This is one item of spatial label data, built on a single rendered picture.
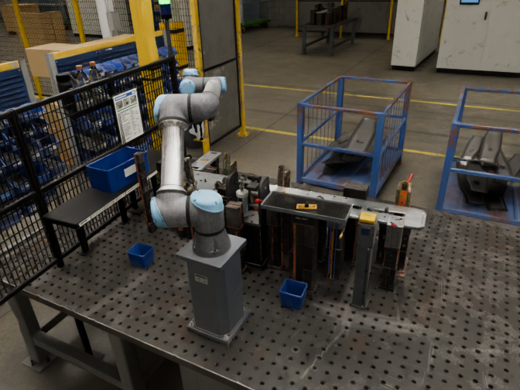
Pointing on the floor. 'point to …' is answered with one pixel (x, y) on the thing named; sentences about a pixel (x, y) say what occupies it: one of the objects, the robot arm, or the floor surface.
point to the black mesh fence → (68, 170)
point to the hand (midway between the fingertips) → (200, 137)
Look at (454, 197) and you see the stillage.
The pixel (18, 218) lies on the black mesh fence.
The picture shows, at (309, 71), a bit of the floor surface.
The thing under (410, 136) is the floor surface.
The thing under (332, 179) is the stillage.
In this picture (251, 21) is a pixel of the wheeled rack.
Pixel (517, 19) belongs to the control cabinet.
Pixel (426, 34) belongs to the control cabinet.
